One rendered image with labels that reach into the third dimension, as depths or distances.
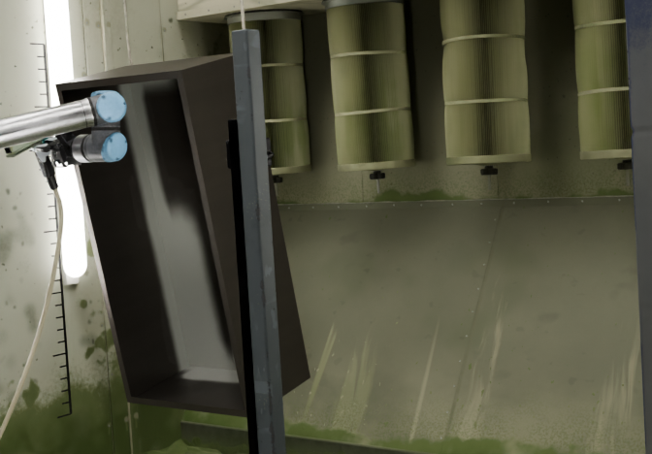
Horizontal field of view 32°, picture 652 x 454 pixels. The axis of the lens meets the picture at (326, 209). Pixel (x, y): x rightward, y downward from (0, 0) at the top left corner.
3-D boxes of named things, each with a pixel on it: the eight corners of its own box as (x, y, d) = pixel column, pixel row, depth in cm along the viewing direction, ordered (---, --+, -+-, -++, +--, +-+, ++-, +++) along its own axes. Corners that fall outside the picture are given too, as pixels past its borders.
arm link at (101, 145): (129, 130, 362) (130, 162, 363) (101, 131, 370) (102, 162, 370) (108, 129, 355) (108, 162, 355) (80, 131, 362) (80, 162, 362)
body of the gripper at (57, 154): (52, 168, 375) (78, 167, 368) (43, 144, 371) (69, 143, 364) (68, 157, 380) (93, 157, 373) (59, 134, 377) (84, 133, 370)
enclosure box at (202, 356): (189, 366, 453) (125, 65, 426) (310, 377, 417) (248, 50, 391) (127, 402, 425) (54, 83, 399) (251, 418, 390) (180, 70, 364)
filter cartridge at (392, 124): (355, 197, 465) (339, -9, 460) (324, 196, 499) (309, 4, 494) (436, 189, 477) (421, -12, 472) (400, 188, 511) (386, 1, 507)
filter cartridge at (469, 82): (549, 186, 458) (540, -22, 455) (515, 189, 427) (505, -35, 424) (466, 190, 476) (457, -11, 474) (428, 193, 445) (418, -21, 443)
